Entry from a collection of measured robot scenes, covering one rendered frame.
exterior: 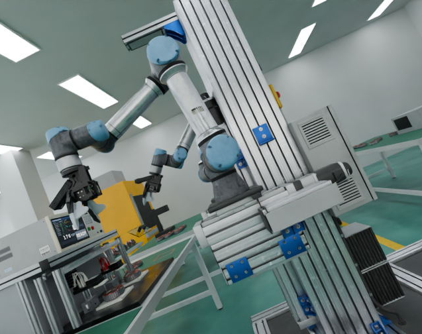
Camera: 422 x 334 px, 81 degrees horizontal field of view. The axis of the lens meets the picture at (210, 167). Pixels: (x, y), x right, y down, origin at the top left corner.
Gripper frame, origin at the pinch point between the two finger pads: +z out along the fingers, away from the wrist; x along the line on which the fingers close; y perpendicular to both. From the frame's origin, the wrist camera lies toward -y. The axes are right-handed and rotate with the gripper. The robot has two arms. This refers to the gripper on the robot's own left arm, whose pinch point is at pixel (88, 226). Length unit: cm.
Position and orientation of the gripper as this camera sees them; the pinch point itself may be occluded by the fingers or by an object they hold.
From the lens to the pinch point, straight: 96.0
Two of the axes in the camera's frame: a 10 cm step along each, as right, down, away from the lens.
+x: 0.3, 0.7, 10.0
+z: 4.1, 9.1, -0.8
